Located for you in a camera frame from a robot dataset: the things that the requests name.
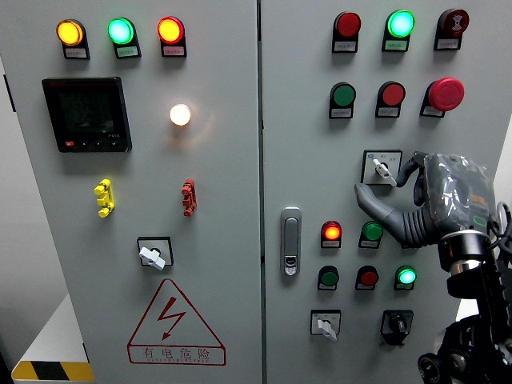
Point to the small raised green button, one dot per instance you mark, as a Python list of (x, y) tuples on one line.
[(371, 231)]

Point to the small lit green lamp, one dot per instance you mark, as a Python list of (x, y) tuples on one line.
[(406, 276)]

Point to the large red stop button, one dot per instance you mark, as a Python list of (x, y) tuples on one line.
[(445, 93)]

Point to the large red push button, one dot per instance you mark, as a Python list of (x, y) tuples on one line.
[(393, 94)]

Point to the small flat red push button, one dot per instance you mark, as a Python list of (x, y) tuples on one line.
[(368, 278)]

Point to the small orange-lit red lamp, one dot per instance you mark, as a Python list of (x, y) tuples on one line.
[(331, 232)]

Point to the pale grey cabinet door with lock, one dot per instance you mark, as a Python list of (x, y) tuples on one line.
[(310, 168)]

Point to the large green push button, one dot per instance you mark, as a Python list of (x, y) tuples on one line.
[(344, 94)]

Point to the small flat green push button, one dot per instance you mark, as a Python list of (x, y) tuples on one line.
[(329, 278)]

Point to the silver door lock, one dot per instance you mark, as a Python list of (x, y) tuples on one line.
[(290, 240)]

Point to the dark red buzzer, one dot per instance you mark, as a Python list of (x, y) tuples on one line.
[(455, 20)]

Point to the large green lamp, white label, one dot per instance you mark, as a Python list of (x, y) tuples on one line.
[(401, 23)]

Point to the large dark red lamp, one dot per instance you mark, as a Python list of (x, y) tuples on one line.
[(348, 25)]

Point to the pale grey cabinet door with display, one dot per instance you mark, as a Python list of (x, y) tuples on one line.
[(222, 180)]

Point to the red warning triangle sticker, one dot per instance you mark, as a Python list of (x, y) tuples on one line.
[(171, 312)]

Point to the large orange-lit red-ringed lamp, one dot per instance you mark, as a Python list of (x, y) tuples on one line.
[(170, 30)]

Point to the black display meter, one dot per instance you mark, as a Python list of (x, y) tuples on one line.
[(87, 114)]

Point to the short black door hinge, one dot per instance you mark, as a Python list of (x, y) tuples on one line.
[(85, 353)]

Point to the large yellow indicator lamp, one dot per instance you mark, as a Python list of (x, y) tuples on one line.
[(69, 33)]

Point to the black yellow striped tape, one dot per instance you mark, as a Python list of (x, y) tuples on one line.
[(50, 371)]

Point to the long black door hinge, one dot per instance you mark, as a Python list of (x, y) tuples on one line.
[(9, 94)]

